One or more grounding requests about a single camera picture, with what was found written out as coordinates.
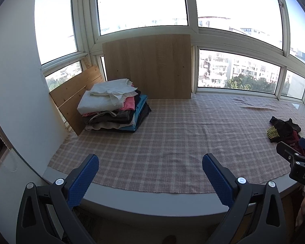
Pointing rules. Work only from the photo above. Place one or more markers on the charcoal folded garment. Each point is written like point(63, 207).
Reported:
point(105, 118)

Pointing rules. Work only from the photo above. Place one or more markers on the pink folded garment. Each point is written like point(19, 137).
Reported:
point(128, 103)

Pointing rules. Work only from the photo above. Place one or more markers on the apartment buildings outside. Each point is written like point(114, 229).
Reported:
point(218, 66)

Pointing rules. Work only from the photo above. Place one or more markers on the blue folded garment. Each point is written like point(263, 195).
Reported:
point(141, 104)

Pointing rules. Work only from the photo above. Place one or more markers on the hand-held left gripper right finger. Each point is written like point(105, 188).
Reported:
point(218, 180)

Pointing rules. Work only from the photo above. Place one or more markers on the black garment with yellow stripes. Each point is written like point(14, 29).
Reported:
point(282, 128)

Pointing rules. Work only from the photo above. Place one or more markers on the white window frame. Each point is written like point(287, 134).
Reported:
point(193, 34)

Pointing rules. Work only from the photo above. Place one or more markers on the pink plaid blanket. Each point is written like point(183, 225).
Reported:
point(167, 137)

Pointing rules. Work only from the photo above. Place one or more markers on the dark red garment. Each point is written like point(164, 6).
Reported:
point(293, 138)

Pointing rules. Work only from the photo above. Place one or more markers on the small pine wooden board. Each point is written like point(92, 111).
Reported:
point(73, 94)

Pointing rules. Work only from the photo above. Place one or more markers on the white folded garment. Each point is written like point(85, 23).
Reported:
point(101, 99)

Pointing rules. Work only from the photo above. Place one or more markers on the large light wooden board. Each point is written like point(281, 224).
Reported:
point(147, 63)

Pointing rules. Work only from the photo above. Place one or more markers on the green trees outside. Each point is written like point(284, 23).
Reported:
point(256, 83)

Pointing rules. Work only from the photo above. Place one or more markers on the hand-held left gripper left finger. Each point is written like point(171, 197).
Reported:
point(83, 180)

